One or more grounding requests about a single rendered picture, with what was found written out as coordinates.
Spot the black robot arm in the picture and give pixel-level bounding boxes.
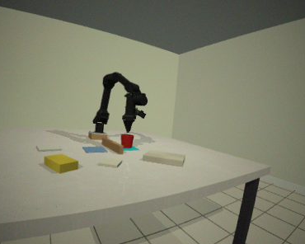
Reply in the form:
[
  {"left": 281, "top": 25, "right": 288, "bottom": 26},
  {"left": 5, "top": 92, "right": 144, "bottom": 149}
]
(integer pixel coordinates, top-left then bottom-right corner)
[{"left": 93, "top": 73, "right": 148, "bottom": 134}]

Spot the brown wooden plank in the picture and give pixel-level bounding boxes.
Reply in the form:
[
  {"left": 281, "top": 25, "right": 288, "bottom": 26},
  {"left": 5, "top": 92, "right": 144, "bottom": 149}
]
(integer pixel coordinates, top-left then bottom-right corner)
[{"left": 101, "top": 138, "right": 124, "bottom": 154}]

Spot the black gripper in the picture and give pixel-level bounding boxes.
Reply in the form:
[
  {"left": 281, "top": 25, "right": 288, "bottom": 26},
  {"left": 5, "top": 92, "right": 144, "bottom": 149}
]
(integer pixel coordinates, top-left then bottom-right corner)
[{"left": 122, "top": 105, "right": 136, "bottom": 133}]

